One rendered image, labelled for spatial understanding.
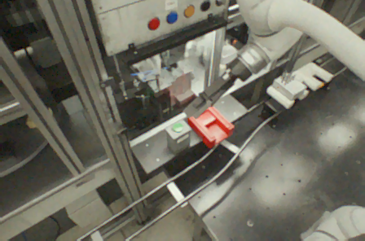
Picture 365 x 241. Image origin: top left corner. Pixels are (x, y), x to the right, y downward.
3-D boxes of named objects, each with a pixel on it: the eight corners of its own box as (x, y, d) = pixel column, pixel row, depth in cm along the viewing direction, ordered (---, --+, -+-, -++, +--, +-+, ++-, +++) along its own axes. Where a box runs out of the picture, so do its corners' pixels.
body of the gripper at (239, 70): (237, 60, 81) (216, 80, 82) (235, 53, 73) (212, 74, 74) (253, 76, 79) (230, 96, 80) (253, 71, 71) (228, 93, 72)
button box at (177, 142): (174, 155, 99) (173, 138, 90) (164, 142, 103) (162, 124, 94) (191, 145, 102) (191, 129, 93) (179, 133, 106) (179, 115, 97)
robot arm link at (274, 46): (253, 53, 82) (239, 28, 72) (290, 19, 80) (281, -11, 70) (275, 70, 75) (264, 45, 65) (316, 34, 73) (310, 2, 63)
